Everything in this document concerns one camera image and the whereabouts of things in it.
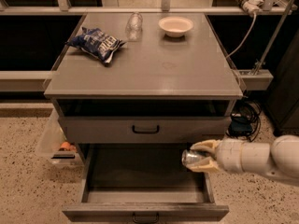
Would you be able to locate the grey drawer cabinet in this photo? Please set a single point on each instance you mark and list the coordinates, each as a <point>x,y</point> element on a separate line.
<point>156,76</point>

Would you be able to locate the white power strip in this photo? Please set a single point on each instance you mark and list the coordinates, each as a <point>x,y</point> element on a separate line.
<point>250,6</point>

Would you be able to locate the clear plastic bottle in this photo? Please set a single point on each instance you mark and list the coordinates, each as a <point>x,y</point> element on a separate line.
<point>133,27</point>

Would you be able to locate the metal diagonal rod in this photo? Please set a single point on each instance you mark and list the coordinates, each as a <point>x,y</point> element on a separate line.
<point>258,65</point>

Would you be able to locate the silver blue redbull can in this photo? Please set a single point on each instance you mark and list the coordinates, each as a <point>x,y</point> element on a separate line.
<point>190,157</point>

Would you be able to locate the closed grey upper drawer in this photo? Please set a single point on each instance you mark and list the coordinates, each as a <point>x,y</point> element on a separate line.
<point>142,130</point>

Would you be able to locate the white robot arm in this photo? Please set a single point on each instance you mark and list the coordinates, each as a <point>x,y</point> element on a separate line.
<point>277,161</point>

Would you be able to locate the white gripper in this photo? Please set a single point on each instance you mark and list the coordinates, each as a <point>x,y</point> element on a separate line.
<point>228,156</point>

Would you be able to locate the blue chip bag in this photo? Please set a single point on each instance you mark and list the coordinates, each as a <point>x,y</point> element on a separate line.
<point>96,43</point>

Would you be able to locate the clear plastic storage bin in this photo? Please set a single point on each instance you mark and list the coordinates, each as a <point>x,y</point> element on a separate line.
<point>50,142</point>

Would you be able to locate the dark cabinet at right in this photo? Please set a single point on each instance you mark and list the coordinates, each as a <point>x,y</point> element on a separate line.
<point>282,99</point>

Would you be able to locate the orange object in bin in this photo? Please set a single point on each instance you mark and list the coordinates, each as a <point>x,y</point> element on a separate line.
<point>65,146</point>

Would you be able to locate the white bowl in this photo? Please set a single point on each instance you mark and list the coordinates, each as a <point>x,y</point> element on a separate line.
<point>175,26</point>

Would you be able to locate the open grey lower drawer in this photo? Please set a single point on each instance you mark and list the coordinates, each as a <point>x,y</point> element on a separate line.
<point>144,184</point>

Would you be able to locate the blue box on floor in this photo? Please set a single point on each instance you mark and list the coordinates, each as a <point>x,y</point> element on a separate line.
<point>240,127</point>

